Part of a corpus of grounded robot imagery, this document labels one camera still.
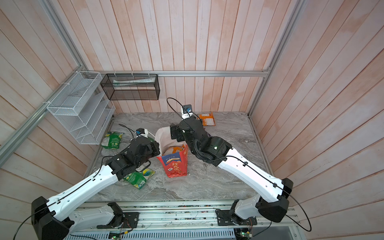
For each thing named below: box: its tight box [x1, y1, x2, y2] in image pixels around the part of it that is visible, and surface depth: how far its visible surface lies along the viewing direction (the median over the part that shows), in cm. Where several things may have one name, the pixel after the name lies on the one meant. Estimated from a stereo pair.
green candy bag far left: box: [101, 131, 125, 150], surface depth 103 cm
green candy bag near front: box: [123, 168, 156, 190], surface depth 85 cm
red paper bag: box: [155, 126, 188, 178], surface depth 82 cm
